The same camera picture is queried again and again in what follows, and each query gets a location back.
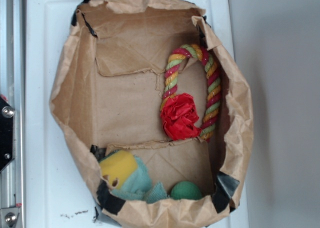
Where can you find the brown paper bag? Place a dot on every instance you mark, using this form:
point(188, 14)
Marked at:
point(107, 96)

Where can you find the yellow sponge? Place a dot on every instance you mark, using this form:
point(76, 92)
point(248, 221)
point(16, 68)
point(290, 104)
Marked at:
point(117, 167)

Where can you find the teal cloth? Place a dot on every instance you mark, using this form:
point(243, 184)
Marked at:
point(139, 186)

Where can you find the green ball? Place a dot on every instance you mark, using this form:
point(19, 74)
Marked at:
point(186, 190)

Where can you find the multicolour rope ring toy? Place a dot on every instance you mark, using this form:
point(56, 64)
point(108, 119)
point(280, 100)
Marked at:
point(214, 88)

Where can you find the black mounting bracket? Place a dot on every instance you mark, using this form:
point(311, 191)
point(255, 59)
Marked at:
point(7, 116)

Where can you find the aluminium frame rail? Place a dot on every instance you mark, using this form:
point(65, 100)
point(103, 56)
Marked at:
point(12, 75)

